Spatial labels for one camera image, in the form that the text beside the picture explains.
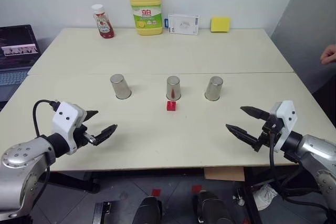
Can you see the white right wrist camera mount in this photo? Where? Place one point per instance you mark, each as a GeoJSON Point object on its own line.
{"type": "Point", "coordinates": [286, 121]}

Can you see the white product box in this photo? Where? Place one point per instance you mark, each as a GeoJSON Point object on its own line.
{"type": "Point", "coordinates": [183, 24]}

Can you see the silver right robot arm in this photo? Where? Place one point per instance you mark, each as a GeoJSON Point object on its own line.
{"type": "Point", "coordinates": [313, 155]}

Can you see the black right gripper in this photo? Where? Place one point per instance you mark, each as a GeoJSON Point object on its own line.
{"type": "Point", "coordinates": [269, 133]}

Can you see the yellow dish soap jug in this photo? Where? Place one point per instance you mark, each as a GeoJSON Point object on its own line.
{"type": "Point", "coordinates": [146, 9]}

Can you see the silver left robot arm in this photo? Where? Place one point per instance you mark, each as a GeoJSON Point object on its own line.
{"type": "Point", "coordinates": [25, 161]}

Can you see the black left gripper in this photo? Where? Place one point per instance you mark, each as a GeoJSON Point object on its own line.
{"type": "Point", "coordinates": [81, 136]}

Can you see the red cube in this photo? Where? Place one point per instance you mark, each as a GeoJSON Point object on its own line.
{"type": "Point", "coordinates": [171, 106]}

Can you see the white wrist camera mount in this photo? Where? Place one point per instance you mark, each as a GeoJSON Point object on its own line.
{"type": "Point", "coordinates": [286, 121]}
{"type": "Point", "coordinates": [64, 119]}

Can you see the grey laptop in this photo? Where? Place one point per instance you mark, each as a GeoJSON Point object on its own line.
{"type": "Point", "coordinates": [15, 56]}

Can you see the brown cardboard piece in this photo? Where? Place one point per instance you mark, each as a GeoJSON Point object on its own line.
{"type": "Point", "coordinates": [224, 173]}

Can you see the steel cup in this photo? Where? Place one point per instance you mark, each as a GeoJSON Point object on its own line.
{"type": "Point", "coordinates": [214, 88]}
{"type": "Point", "coordinates": [120, 86]}
{"type": "Point", "coordinates": [173, 87]}

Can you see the red ketchup bottle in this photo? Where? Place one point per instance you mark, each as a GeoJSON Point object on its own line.
{"type": "Point", "coordinates": [104, 23]}

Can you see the yellow sponge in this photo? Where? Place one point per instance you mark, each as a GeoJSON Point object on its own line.
{"type": "Point", "coordinates": [220, 24]}

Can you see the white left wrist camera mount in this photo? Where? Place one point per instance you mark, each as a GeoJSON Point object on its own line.
{"type": "Point", "coordinates": [64, 119]}

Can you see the white sneaker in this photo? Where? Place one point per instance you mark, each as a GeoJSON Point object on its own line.
{"type": "Point", "coordinates": [265, 195]}

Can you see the person's bare hand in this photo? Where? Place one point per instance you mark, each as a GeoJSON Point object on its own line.
{"type": "Point", "coordinates": [329, 54]}

